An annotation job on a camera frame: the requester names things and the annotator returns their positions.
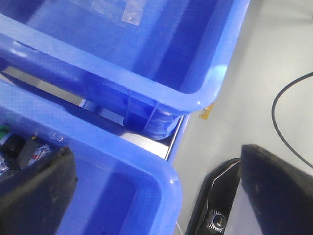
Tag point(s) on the yellow floor tape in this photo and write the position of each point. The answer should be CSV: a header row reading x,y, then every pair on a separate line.
x,y
206,112

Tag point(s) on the steel centre divider rail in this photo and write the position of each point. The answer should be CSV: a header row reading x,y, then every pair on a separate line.
x,y
166,148

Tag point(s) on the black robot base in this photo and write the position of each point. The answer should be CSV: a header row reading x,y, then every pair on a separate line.
x,y
224,204

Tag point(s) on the left blue plastic crate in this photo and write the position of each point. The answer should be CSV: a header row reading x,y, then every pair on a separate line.
x,y
122,189

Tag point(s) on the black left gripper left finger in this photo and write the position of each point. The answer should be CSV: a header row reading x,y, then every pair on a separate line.
x,y
34,200

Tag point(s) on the right blue plastic crate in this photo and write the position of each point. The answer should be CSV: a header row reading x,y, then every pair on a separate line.
x,y
148,61

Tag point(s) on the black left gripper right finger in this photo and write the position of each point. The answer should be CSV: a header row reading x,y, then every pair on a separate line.
x,y
280,194

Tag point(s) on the blue plastic crate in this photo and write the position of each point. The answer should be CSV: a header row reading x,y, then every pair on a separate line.
x,y
122,189
148,61

